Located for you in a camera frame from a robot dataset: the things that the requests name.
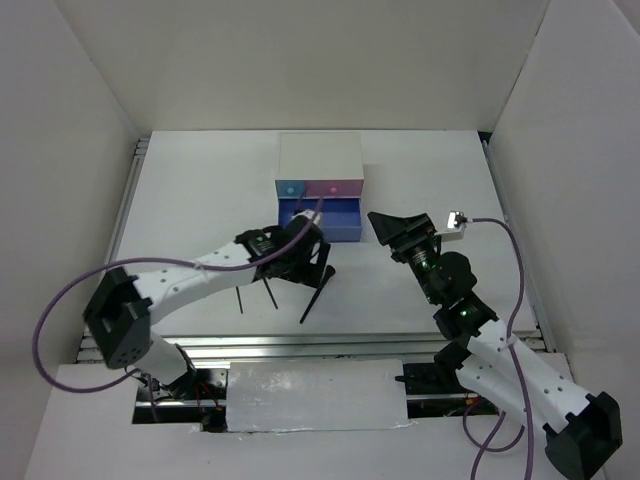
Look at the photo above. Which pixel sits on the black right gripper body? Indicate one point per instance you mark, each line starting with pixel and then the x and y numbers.
pixel 420 250

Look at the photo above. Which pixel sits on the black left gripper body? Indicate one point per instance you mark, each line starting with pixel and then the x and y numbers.
pixel 301 270

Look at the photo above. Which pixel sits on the black fan makeup brush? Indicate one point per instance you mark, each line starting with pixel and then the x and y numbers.
pixel 315 300

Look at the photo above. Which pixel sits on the purple drawer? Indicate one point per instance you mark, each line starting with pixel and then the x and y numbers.
pixel 341 221

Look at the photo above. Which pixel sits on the thin black makeup brush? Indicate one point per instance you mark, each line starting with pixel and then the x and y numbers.
pixel 270 293

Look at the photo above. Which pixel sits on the pink drawer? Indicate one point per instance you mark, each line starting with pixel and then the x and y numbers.
pixel 334 188

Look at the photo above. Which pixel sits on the light blue drawer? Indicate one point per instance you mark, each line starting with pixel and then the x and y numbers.
pixel 290 188

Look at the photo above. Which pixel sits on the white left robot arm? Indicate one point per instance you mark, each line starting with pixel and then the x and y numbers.
pixel 124 308

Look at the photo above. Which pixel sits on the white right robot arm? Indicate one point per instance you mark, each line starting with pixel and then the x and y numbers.
pixel 580 430

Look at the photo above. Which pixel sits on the white drawer cabinet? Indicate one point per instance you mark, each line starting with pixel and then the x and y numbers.
pixel 320 156

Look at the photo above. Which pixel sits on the white foam block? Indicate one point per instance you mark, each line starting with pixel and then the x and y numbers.
pixel 323 395

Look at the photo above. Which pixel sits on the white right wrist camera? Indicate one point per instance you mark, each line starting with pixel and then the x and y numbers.
pixel 455 227

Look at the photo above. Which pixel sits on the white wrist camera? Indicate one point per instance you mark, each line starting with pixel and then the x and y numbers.
pixel 455 227
pixel 306 216

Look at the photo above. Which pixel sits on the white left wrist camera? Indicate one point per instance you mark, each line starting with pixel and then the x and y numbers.
pixel 306 216

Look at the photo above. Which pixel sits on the aluminium rail frame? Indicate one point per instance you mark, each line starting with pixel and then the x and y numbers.
pixel 306 346

